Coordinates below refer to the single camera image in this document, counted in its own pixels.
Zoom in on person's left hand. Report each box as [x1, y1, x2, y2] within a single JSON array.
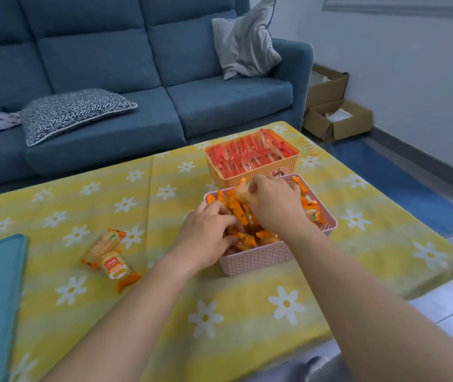
[[166, 201, 243, 271]]

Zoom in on low open cardboard box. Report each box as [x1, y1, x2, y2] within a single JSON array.
[[302, 99, 373, 144]]

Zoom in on yellow floral tablecloth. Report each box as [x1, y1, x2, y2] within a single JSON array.
[[0, 121, 453, 382]]

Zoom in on person's right hand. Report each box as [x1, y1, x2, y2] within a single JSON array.
[[247, 173, 322, 237]]

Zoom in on orange plastic basket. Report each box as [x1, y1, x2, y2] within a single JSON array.
[[204, 129, 302, 190]]

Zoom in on pile of orange cracker packets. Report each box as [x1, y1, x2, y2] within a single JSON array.
[[206, 175, 327, 253]]

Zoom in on blue fabric sofa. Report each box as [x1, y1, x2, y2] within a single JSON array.
[[0, 0, 314, 192]]

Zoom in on long clear snack packet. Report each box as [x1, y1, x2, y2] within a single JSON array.
[[80, 228, 127, 269]]

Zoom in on white shoe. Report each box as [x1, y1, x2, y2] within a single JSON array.
[[304, 355, 330, 380]]

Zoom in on pink plastic basket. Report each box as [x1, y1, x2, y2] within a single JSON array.
[[204, 173, 338, 277]]

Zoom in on blue rug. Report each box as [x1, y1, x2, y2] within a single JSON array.
[[323, 138, 453, 238]]

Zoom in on person's right forearm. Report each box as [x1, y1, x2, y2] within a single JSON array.
[[289, 226, 453, 382]]

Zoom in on tall cardboard box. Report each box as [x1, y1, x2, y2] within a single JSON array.
[[305, 63, 349, 110]]

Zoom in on white packing paper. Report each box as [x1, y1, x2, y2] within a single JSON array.
[[324, 108, 354, 123]]

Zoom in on group of red snack packets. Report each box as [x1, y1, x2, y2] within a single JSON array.
[[206, 129, 298, 179]]

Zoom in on black white patterned cushion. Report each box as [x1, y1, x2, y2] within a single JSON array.
[[20, 88, 138, 147]]

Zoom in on grey cushion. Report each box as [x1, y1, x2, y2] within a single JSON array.
[[211, 0, 283, 81]]

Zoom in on grey window frame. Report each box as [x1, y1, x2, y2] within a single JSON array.
[[322, 0, 453, 19]]

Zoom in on grey trousers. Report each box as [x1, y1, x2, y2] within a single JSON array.
[[250, 352, 354, 382]]

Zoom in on orange label snack packet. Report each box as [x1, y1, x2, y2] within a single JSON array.
[[97, 250, 143, 295]]

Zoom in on person's left forearm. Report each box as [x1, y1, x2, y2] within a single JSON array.
[[41, 250, 195, 382]]

